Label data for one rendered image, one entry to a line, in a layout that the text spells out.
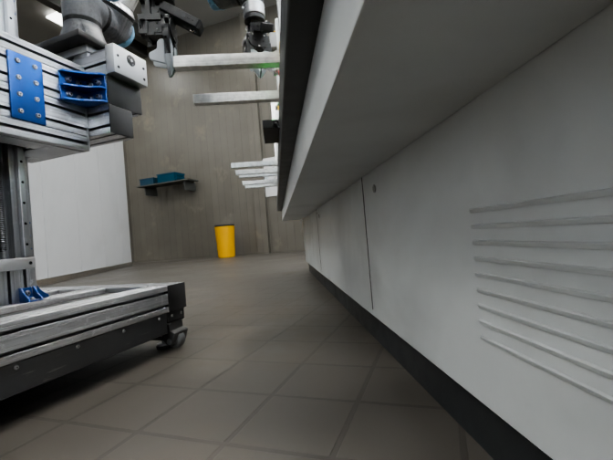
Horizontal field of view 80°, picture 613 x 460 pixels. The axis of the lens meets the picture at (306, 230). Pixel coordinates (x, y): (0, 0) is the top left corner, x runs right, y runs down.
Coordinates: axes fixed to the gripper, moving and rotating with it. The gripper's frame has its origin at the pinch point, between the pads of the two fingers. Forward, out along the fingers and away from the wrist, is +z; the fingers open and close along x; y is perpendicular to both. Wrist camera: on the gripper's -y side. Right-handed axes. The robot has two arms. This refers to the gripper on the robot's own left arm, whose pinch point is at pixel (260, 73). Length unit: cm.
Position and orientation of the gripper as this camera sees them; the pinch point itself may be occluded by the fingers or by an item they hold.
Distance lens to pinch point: 136.0
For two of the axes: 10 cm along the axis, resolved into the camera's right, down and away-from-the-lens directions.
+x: -9.0, 0.7, -4.2
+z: 0.8, 10.0, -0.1
